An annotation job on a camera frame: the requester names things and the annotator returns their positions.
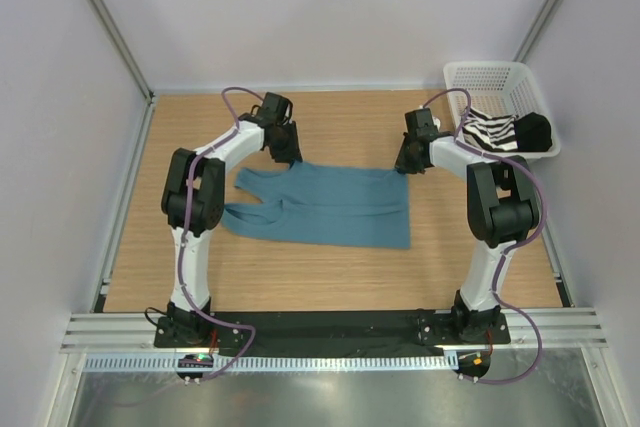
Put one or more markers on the teal tank top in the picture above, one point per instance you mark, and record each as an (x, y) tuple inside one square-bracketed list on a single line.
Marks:
[(323, 205)]

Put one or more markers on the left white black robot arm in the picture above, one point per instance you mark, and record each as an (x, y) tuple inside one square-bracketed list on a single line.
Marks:
[(193, 201)]

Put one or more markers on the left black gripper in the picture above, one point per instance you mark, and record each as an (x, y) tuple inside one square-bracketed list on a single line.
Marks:
[(291, 153)]

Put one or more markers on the black white striped tank top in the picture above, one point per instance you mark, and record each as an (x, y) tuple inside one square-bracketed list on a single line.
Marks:
[(490, 133)]

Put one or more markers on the white slotted cable duct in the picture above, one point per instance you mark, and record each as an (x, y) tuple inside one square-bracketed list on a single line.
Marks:
[(199, 363)]

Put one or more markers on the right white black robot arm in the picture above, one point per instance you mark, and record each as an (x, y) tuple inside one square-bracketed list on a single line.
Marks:
[(502, 209)]

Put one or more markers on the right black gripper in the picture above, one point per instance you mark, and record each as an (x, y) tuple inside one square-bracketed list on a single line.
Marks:
[(402, 165)]

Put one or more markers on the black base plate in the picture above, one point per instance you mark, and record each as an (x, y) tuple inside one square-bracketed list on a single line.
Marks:
[(330, 334)]

